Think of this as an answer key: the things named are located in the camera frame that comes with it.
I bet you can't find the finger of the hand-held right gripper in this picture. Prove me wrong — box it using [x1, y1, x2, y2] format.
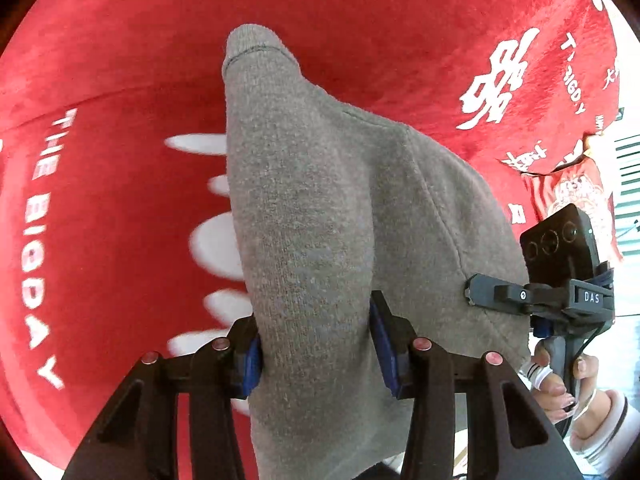
[463, 273, 545, 317]

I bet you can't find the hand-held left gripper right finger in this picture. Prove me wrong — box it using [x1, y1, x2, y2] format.
[369, 290, 584, 480]

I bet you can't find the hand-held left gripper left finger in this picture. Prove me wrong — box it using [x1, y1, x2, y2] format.
[62, 314, 264, 480]

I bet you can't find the grey knitted garment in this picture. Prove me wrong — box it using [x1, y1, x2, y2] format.
[221, 23, 534, 480]

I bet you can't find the person's right forearm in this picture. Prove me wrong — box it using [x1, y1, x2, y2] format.
[564, 355, 632, 478]

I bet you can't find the person's right hand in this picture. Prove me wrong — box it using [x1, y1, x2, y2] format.
[520, 345, 601, 423]

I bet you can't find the green striped panel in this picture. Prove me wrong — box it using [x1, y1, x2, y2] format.
[611, 132, 640, 243]

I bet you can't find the red printed blanket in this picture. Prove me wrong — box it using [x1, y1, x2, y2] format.
[0, 0, 626, 480]

